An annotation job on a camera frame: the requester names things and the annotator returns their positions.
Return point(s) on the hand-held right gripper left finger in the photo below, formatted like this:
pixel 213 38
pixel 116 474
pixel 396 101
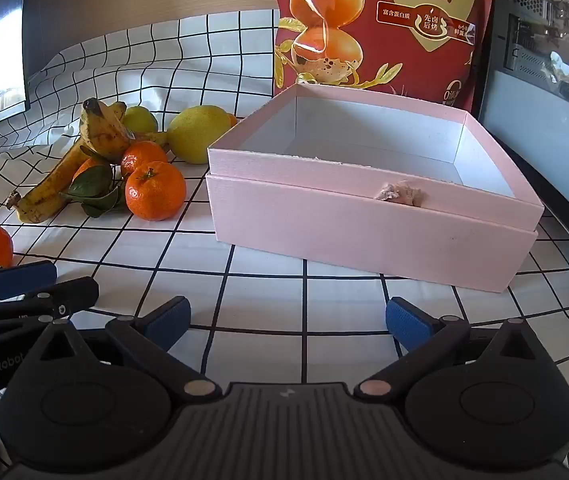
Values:
pixel 172 322

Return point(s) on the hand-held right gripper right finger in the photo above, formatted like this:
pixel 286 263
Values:
pixel 407 325

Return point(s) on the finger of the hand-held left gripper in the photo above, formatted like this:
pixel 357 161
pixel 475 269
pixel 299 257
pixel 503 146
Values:
pixel 22 279
pixel 77 292

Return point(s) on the long spotted yellow banana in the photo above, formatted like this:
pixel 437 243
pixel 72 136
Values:
pixel 49 190

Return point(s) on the pink cardboard box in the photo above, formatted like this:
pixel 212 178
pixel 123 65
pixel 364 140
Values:
pixel 364 240

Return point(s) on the mandarin orange with stalk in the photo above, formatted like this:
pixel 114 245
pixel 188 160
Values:
pixel 157 195

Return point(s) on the yellow-green pear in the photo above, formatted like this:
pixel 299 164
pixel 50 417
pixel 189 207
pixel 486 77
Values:
pixel 140 119

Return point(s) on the large yellow lemon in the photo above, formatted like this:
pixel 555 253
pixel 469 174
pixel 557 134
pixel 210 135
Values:
pixel 197 135

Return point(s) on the white black checkered tablecloth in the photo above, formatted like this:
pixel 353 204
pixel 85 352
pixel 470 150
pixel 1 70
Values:
pixel 264 270

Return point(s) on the mandarin orange with leaves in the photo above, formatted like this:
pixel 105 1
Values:
pixel 84 169

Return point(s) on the short spotted yellow banana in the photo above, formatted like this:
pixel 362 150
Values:
pixel 102 130

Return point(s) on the glass panel computer case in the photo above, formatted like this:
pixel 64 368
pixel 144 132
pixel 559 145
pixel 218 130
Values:
pixel 539 110

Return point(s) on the red egg snack bag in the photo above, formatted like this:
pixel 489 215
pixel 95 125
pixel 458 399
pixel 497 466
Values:
pixel 389 60

